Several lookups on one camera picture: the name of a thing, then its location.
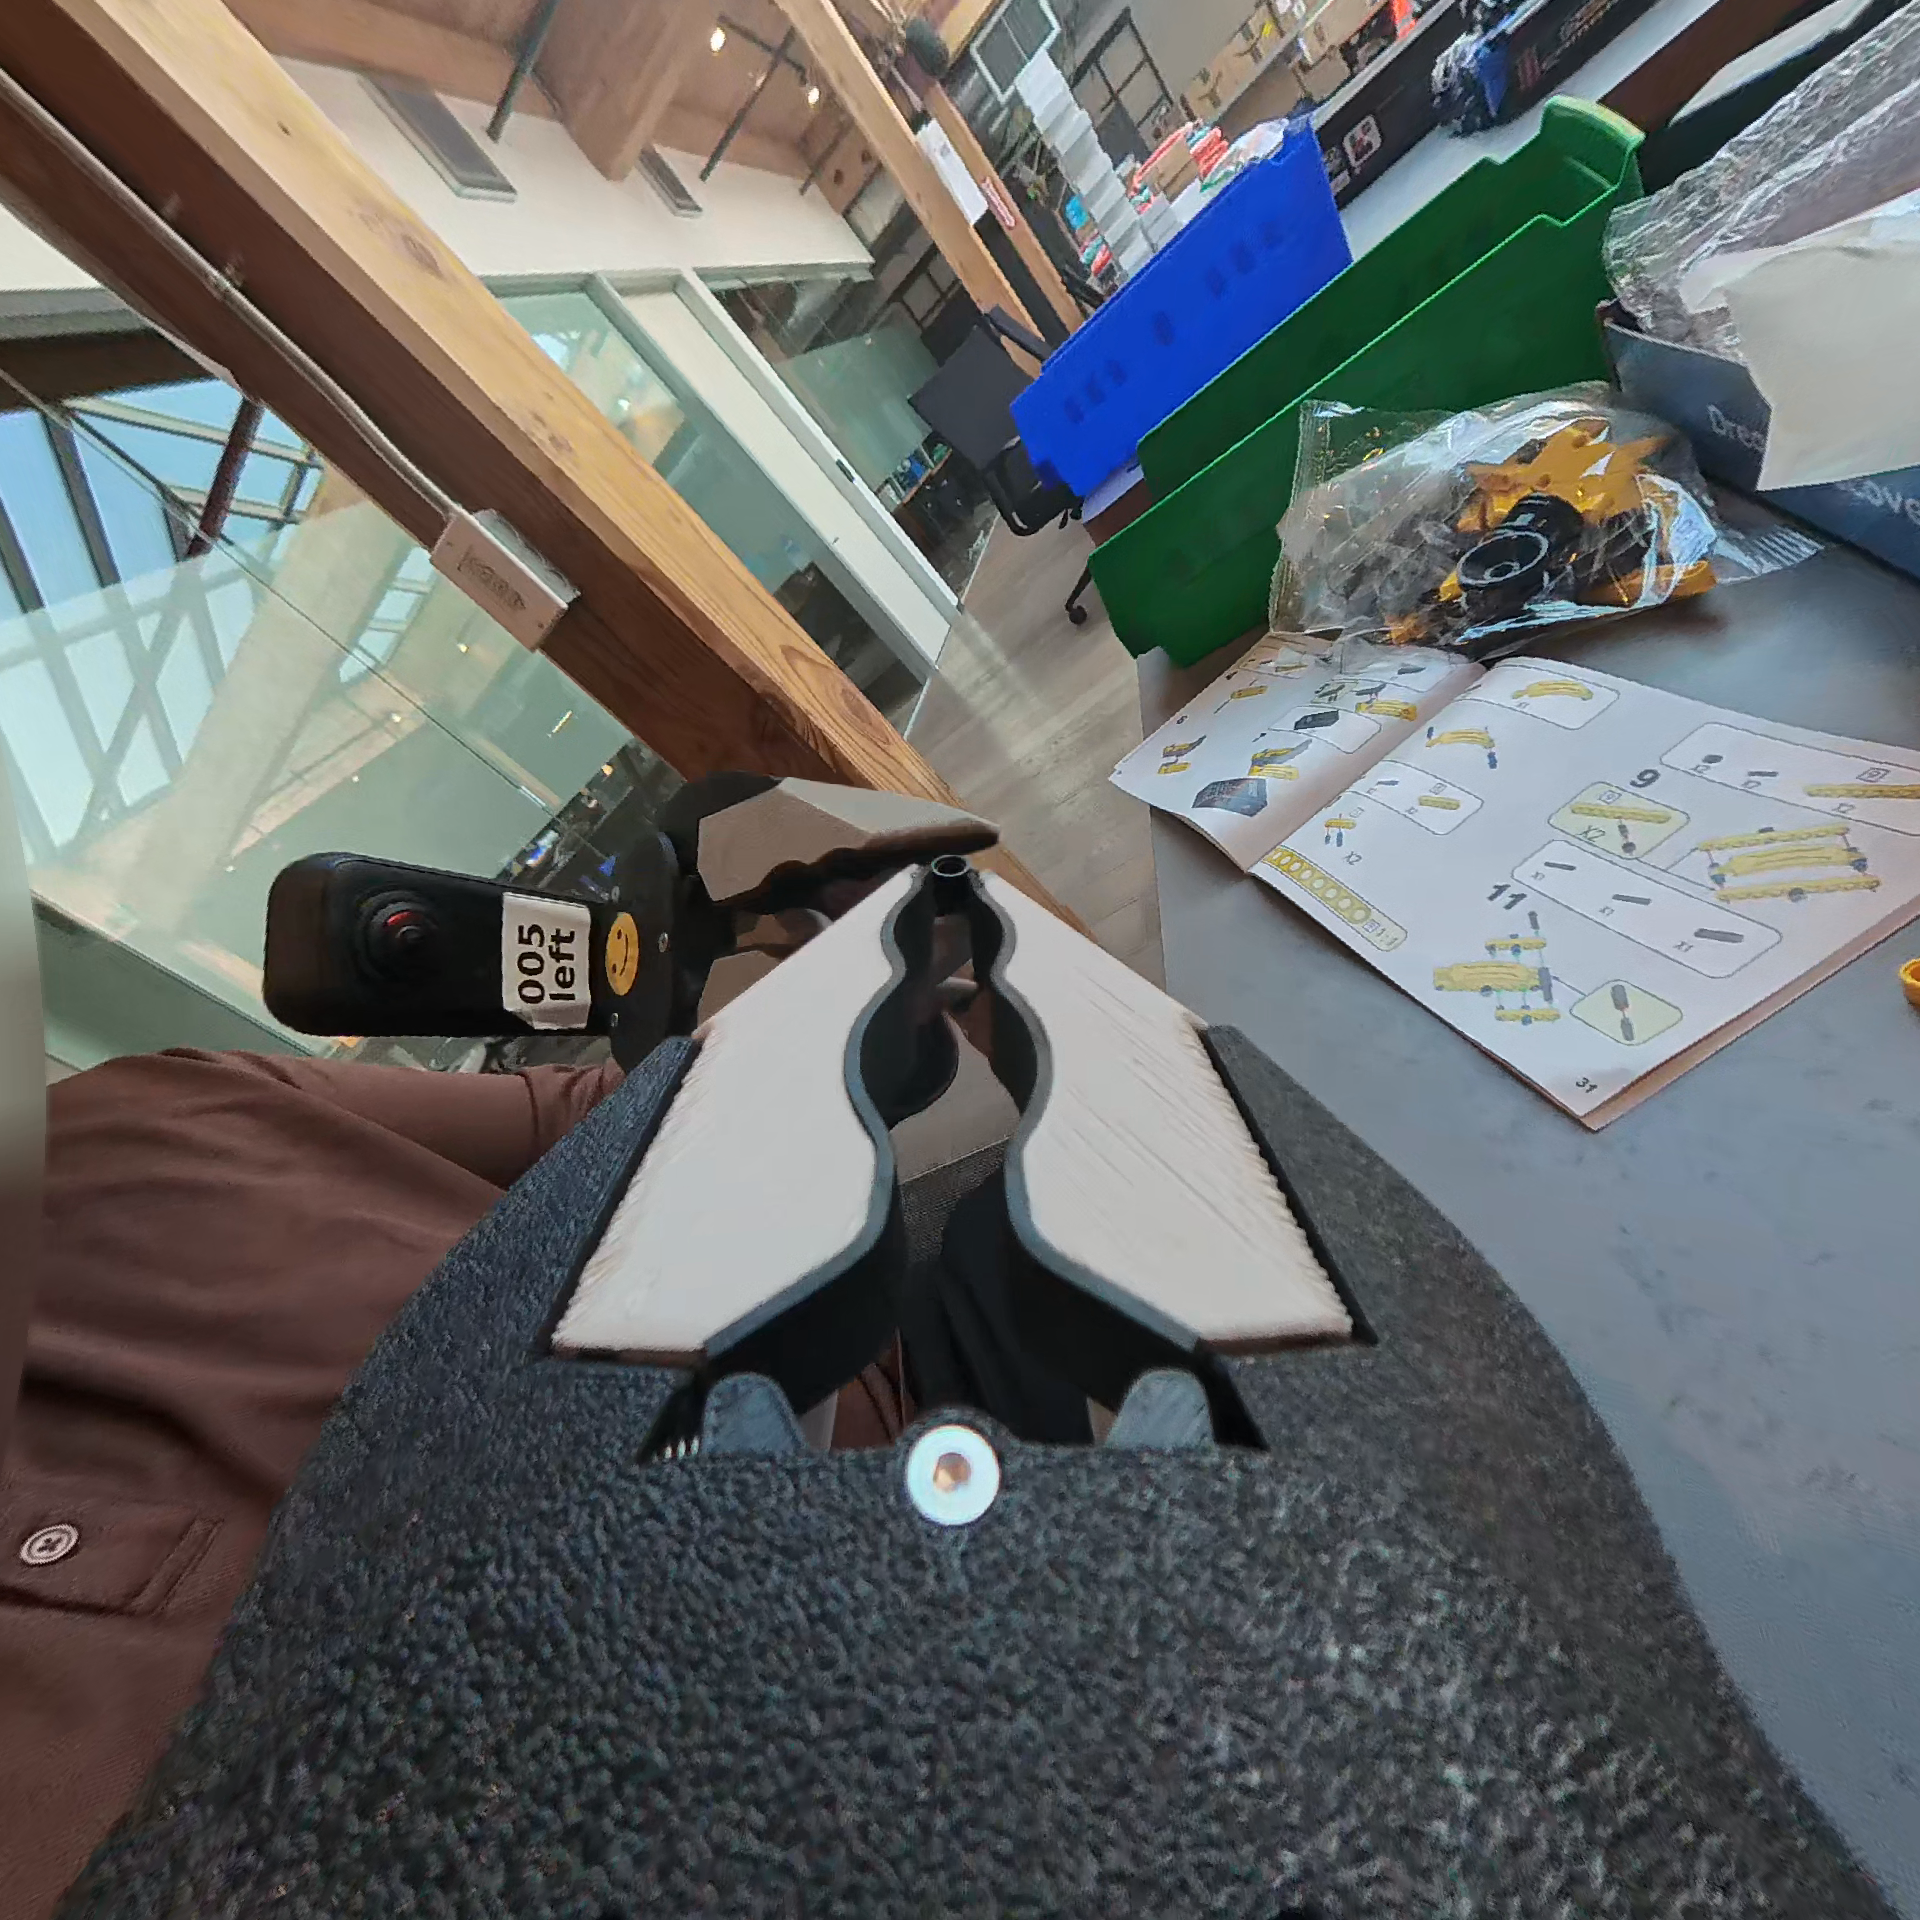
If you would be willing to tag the large clear bag yellow parts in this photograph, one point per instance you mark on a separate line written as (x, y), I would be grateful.
(1502, 510)

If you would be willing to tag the white instruction booklet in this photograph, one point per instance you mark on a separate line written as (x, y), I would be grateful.
(1575, 839)

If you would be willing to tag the grey desk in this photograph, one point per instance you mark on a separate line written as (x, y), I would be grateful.
(1726, 1275)

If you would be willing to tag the green plastic bin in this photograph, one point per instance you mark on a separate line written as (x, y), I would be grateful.
(1350, 375)

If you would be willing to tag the white junction box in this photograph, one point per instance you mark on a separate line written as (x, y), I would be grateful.
(504, 576)

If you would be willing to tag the wooden ceiling beam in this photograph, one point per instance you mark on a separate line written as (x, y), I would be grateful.
(451, 375)

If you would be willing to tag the small black bush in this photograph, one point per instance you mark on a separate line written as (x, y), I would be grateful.
(948, 873)

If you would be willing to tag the person's torso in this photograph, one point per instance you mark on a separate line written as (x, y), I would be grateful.
(149, 1426)

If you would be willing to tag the person's left forearm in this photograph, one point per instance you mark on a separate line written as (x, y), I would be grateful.
(330, 1117)

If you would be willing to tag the black office chair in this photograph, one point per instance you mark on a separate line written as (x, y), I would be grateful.
(974, 420)

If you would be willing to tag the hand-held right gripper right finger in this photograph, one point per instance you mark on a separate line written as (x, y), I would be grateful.
(1169, 1187)

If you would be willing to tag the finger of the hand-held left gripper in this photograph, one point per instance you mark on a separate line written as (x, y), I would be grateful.
(840, 823)
(766, 937)

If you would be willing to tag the blue plastic bin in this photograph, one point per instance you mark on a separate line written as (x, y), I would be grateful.
(1201, 317)

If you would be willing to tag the glass railing panel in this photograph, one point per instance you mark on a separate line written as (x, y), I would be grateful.
(300, 721)

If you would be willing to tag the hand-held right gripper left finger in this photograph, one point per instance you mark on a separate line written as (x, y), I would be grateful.
(736, 1169)

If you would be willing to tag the white wrapping paper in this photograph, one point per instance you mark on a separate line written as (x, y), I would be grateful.
(1831, 344)

